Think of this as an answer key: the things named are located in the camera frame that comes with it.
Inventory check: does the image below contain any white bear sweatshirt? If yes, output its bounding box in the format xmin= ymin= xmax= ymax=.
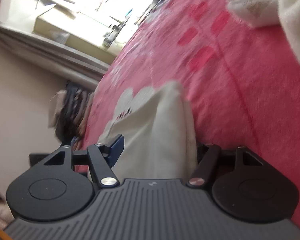
xmin=98 ymin=81 xmax=197 ymax=181

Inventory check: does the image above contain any near folded clothes stack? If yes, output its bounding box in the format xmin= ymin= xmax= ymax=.
xmin=48 ymin=81 xmax=94 ymax=145

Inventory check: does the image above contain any pink floral bed blanket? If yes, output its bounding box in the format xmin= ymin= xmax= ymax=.
xmin=75 ymin=0 xmax=300 ymax=196

